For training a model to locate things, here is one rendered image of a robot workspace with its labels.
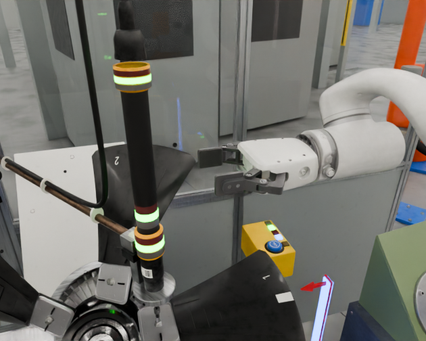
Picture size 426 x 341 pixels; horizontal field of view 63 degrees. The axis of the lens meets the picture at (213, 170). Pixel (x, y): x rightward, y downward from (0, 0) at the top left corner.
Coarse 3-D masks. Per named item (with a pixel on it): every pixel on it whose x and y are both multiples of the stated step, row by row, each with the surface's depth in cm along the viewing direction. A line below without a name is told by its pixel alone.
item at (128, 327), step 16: (80, 304) 64; (96, 304) 59; (112, 304) 59; (128, 304) 65; (80, 320) 53; (96, 320) 55; (112, 320) 55; (128, 320) 55; (64, 336) 52; (80, 336) 54; (96, 336) 54; (112, 336) 54; (128, 336) 55
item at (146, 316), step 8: (168, 304) 66; (144, 312) 64; (152, 312) 64; (160, 312) 64; (168, 312) 64; (144, 320) 63; (152, 320) 63; (168, 320) 63; (144, 328) 61; (152, 328) 61; (160, 328) 61; (168, 328) 61; (176, 328) 61; (144, 336) 60; (152, 336) 60; (168, 336) 60; (176, 336) 60
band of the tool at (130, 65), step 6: (114, 66) 40; (120, 66) 43; (126, 66) 43; (132, 66) 43; (138, 66) 43; (144, 66) 40; (120, 84) 40; (126, 84) 40; (132, 84) 40; (138, 84) 40; (120, 90) 41; (144, 90) 41
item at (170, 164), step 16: (96, 160) 71; (112, 160) 69; (128, 160) 67; (160, 160) 65; (176, 160) 64; (192, 160) 64; (96, 176) 70; (112, 176) 68; (128, 176) 66; (160, 176) 64; (176, 176) 63; (96, 192) 69; (112, 192) 67; (128, 192) 65; (160, 192) 63; (176, 192) 62; (112, 208) 66; (128, 208) 64; (160, 208) 61; (128, 224) 63; (112, 240) 64; (112, 256) 63
